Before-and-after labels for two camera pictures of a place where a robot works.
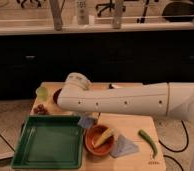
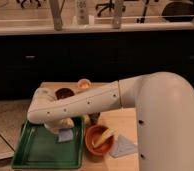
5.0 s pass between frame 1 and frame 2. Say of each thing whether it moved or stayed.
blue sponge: moved
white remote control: stayed
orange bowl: stayed
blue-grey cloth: stayed
